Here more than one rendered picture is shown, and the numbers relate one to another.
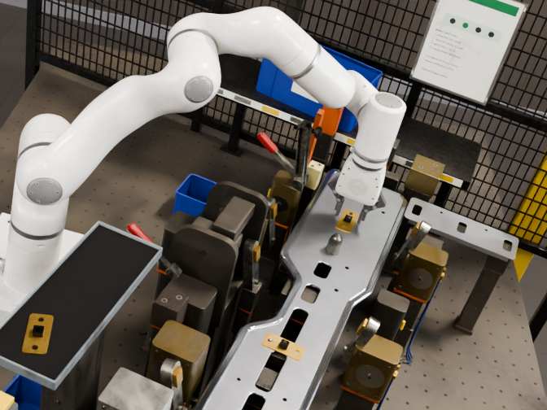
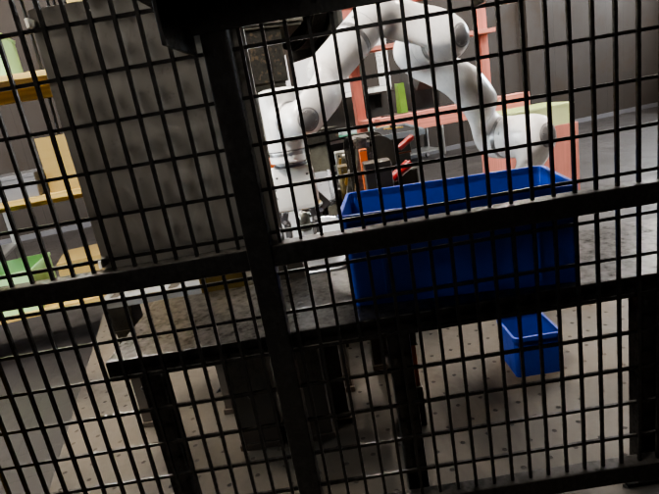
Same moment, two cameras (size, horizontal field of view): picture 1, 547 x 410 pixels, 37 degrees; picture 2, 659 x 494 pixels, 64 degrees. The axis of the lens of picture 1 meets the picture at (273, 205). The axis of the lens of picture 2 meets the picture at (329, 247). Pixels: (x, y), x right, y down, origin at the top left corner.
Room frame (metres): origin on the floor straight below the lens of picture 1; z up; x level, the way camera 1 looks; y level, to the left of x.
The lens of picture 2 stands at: (2.76, -0.34, 1.31)
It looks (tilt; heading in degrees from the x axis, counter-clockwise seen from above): 16 degrees down; 170
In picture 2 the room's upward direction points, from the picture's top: 10 degrees counter-clockwise
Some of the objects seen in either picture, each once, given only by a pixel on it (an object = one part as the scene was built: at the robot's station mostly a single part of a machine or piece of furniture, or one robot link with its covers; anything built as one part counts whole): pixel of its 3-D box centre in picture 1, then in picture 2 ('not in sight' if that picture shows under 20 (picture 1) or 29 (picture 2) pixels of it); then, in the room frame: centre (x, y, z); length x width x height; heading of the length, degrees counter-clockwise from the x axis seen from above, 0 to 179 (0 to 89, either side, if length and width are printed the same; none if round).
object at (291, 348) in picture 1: (283, 345); not in sight; (1.14, -0.09, 1.01); 0.08 x 0.04 x 0.01; 78
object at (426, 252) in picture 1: (411, 307); not in sight; (1.50, -0.39, 0.87); 0.12 x 0.07 x 0.35; 79
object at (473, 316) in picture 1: (483, 288); (139, 361); (1.68, -0.59, 0.84); 0.05 x 0.05 x 0.29; 79
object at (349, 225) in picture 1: (347, 219); not in sight; (1.60, -0.18, 1.01); 0.08 x 0.04 x 0.01; 169
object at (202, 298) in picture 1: (171, 353); not in sight; (1.15, 0.12, 0.89); 0.12 x 0.07 x 0.38; 79
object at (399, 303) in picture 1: (380, 346); not in sight; (1.37, -0.33, 0.84); 0.10 x 0.05 x 0.29; 79
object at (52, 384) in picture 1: (78, 296); (395, 131); (0.98, 0.28, 1.16); 0.37 x 0.14 x 0.02; 169
